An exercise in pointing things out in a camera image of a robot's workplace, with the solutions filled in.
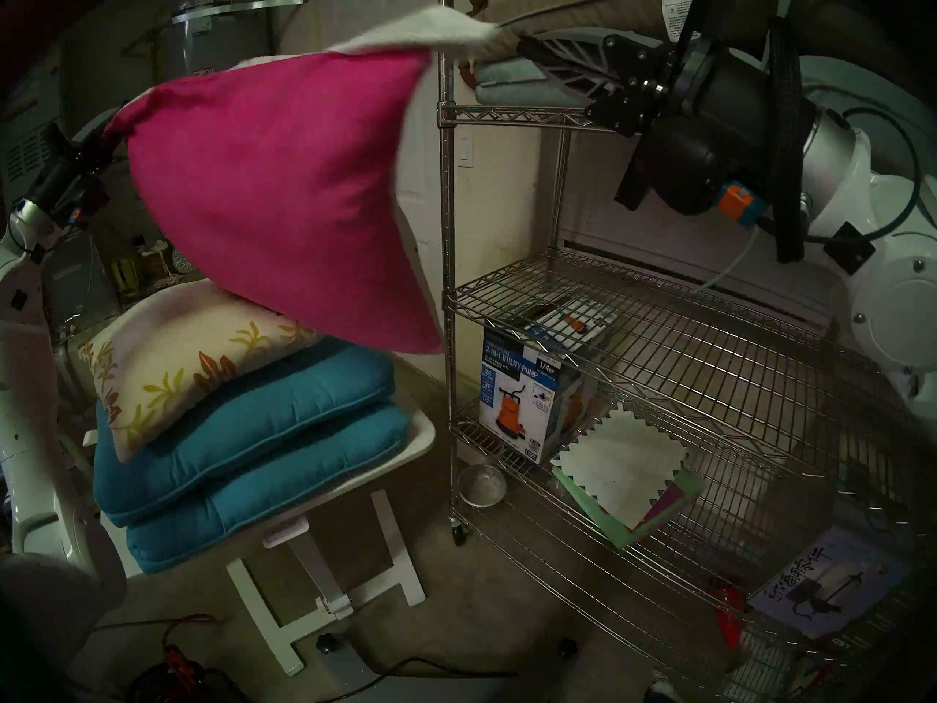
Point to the grey floor plate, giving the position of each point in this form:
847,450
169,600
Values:
359,679

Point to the white light switch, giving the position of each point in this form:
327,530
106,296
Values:
467,149

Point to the teal tufted seat cushion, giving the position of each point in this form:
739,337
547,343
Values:
293,408
293,482

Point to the purple paper sheet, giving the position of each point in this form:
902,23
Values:
666,504

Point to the brown bench cushion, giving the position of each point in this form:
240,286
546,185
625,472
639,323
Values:
864,20

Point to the utility pump cardboard box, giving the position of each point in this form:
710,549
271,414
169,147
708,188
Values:
520,387

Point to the metal bowl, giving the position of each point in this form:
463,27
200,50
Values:
482,485

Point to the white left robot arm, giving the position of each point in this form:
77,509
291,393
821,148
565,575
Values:
22,416

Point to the grey furnace unit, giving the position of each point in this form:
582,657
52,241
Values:
22,152

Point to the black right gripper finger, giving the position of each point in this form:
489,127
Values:
585,61

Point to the cream floral leaf cushion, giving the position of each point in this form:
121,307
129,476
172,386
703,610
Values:
176,357

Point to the green paper sheet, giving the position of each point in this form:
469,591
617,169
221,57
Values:
593,511

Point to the white overbed table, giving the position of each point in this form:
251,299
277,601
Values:
399,562

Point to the red plastic object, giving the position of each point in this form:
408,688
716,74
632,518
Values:
728,617

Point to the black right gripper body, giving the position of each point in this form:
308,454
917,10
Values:
710,138

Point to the black floor knob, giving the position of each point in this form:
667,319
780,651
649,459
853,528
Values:
327,644
569,646

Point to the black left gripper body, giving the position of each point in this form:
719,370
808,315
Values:
73,181

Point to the white panel door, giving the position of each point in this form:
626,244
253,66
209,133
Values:
421,218

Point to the grey water heater tank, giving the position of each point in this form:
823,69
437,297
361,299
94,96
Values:
219,35

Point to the pink splash print cushion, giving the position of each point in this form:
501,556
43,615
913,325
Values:
278,196

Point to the white box with black print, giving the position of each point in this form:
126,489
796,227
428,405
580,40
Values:
827,581

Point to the pale blue bench cushion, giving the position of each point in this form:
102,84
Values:
505,75

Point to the crumpled foil duct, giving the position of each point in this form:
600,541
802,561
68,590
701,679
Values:
181,262

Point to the yellow small box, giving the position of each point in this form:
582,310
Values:
124,277

